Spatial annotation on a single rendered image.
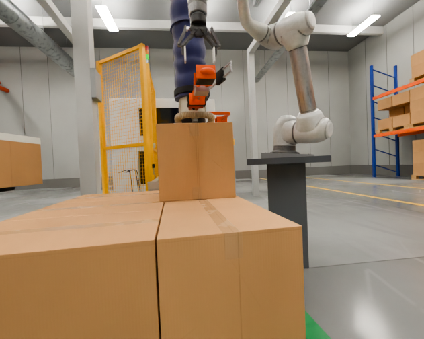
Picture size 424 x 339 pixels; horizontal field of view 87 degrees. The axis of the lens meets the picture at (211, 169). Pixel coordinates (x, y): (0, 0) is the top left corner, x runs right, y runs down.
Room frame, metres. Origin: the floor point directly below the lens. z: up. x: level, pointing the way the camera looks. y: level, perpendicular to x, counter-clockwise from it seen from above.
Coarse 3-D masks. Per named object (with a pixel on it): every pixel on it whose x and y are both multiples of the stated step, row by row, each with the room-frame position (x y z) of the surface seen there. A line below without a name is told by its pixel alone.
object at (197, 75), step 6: (198, 66) 0.84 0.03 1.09; (204, 66) 0.84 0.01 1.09; (210, 66) 0.85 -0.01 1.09; (198, 72) 0.84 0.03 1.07; (198, 78) 0.84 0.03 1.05; (204, 78) 0.85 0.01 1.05; (210, 78) 0.85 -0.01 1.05; (198, 84) 0.91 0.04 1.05; (204, 84) 0.91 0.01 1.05; (210, 84) 0.91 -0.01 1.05
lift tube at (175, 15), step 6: (174, 0) 1.39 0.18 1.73; (180, 0) 1.36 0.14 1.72; (186, 0) 1.36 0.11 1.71; (174, 6) 1.38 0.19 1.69; (180, 6) 1.36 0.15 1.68; (186, 6) 1.36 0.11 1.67; (174, 12) 1.39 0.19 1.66; (180, 12) 1.37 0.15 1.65; (186, 12) 1.36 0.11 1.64; (174, 18) 1.40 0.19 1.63; (180, 18) 1.37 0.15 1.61; (186, 18) 1.36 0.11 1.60; (174, 24) 1.40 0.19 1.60
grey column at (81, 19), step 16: (80, 0) 2.32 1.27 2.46; (80, 16) 2.32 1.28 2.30; (80, 32) 2.32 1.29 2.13; (80, 48) 2.32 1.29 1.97; (80, 64) 2.32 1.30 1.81; (80, 80) 2.32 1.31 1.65; (80, 96) 2.32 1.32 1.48; (80, 112) 2.31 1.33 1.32; (96, 112) 2.45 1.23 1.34; (80, 128) 2.31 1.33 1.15; (96, 128) 2.42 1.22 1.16; (80, 144) 2.31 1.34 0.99; (96, 144) 2.40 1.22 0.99; (80, 160) 2.31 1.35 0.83; (96, 160) 2.37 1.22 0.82; (80, 176) 2.31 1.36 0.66; (96, 176) 2.34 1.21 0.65; (96, 192) 2.33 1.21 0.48
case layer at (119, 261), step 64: (128, 192) 1.64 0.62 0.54; (0, 256) 0.49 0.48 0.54; (64, 256) 0.51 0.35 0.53; (128, 256) 0.54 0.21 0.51; (192, 256) 0.56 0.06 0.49; (256, 256) 0.59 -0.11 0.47; (0, 320) 0.49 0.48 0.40; (64, 320) 0.51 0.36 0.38; (128, 320) 0.54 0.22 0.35; (192, 320) 0.56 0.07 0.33; (256, 320) 0.59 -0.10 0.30
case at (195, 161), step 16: (160, 128) 1.15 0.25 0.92; (176, 128) 1.16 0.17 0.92; (192, 128) 1.16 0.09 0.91; (208, 128) 1.17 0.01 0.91; (224, 128) 1.18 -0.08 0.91; (160, 144) 1.15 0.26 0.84; (176, 144) 1.15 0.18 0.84; (192, 144) 1.16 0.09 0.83; (208, 144) 1.17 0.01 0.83; (224, 144) 1.18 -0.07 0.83; (160, 160) 1.15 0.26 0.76; (176, 160) 1.15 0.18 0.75; (192, 160) 1.16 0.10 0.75; (208, 160) 1.17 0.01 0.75; (224, 160) 1.18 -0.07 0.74; (160, 176) 1.14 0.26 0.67; (176, 176) 1.15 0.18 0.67; (192, 176) 1.16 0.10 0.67; (208, 176) 1.17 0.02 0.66; (224, 176) 1.18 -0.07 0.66; (160, 192) 1.14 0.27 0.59; (176, 192) 1.15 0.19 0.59; (192, 192) 1.16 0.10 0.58; (208, 192) 1.17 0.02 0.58; (224, 192) 1.18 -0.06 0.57
